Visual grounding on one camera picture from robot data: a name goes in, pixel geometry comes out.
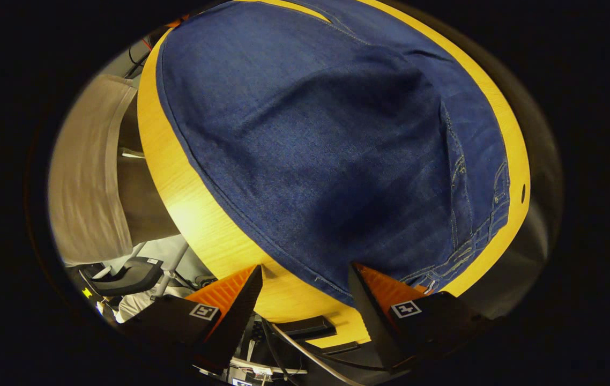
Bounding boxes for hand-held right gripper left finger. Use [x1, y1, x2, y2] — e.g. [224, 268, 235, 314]
[120, 264, 264, 376]

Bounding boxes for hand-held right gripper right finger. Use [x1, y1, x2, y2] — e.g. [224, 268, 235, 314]
[348, 262, 501, 373]

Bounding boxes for blue denim jeans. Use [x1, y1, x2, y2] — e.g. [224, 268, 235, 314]
[156, 0, 512, 307]

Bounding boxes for black chair armrest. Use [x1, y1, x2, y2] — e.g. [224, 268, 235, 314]
[79, 257, 164, 296]

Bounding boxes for thin dark cables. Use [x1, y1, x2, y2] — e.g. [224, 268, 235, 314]
[125, 35, 153, 78]

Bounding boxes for black bracket under table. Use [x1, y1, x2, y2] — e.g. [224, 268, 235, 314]
[272, 316, 338, 342]

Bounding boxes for grey cable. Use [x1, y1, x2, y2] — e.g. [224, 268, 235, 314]
[261, 317, 364, 386]

